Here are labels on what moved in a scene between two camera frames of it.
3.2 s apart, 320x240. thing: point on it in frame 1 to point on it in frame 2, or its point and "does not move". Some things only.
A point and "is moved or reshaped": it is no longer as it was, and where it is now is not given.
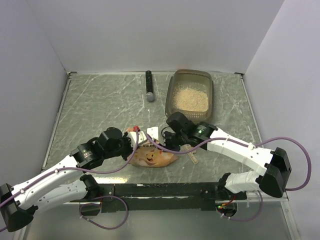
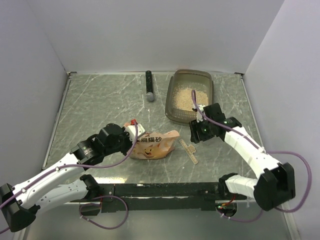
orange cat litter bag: x=148 y=155 is moved or reshaped
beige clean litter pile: x=193 y=100 does not move
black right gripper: x=167 y=145 to x=194 y=127
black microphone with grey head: x=149 y=96 does not move
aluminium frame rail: x=46 y=156 does not move
